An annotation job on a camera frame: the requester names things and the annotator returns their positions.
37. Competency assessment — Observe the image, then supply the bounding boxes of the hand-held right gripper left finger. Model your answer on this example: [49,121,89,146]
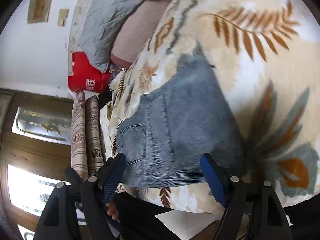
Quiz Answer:
[34,152,127,240]

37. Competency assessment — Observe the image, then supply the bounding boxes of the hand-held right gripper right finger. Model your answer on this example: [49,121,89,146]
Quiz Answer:
[200,152,293,240]

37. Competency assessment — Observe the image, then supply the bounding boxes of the blue denim pants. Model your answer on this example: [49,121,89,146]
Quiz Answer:
[116,41,247,188]

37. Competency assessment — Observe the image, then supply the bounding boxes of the person's left hand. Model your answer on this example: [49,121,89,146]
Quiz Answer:
[105,201,120,221]

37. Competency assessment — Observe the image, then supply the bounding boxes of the beige floral fabric roll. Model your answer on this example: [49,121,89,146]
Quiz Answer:
[71,91,88,180]

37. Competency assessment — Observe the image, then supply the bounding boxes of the brown striped fabric roll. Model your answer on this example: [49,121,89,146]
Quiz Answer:
[85,96,104,173]

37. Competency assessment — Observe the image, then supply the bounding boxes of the person's black clothing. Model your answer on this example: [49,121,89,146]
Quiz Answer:
[110,190,223,240]

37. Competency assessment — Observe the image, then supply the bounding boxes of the white paper sheet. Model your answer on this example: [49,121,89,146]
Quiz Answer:
[154,209,219,233]

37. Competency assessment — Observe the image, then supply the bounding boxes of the wooden glazed door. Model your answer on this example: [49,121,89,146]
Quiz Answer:
[0,87,83,240]

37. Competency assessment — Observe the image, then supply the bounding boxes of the red paper shopping bag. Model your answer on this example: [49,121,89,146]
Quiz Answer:
[67,51,113,93]

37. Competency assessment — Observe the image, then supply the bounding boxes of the colourful printed packet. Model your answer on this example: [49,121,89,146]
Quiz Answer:
[109,64,125,80]

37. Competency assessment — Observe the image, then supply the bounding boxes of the leaf print blanket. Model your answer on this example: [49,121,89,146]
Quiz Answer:
[100,0,320,214]

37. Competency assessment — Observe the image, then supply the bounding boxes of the pink plush bolster cushion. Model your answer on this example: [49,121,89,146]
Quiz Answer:
[110,0,173,69]

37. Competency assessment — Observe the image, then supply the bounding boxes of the grey quilted pillow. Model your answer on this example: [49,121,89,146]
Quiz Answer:
[76,0,147,73]

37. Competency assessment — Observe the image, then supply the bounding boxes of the cream floral headboard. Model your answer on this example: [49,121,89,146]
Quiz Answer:
[67,0,100,55]

